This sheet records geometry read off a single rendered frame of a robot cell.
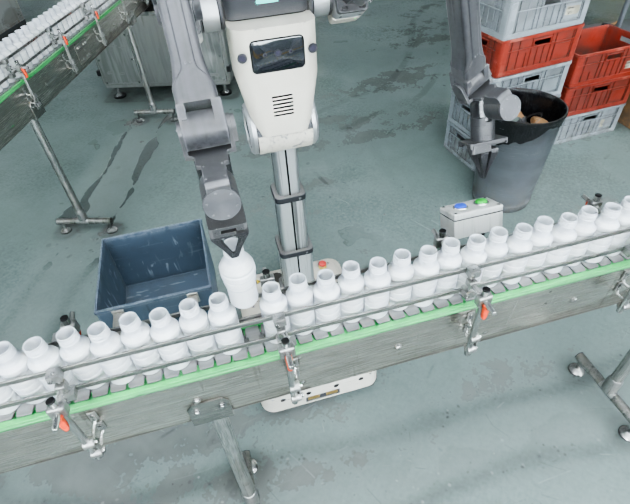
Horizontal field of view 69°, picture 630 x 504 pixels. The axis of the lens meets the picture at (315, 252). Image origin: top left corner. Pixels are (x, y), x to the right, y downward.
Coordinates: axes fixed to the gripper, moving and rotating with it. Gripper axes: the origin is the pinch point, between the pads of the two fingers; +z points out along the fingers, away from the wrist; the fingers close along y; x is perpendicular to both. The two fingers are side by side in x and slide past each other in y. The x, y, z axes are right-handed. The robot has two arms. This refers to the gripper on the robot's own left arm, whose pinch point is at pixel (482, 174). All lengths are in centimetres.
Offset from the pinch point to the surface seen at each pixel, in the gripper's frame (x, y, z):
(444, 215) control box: 1.7, -10.1, 9.4
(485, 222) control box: -3.6, -1.4, 11.7
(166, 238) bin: 44, -87, 13
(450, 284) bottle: -16.2, -18.4, 19.4
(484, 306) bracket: -25.6, -15.4, 21.3
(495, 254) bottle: -18.0, -7.8, 13.5
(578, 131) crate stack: 195, 200, 48
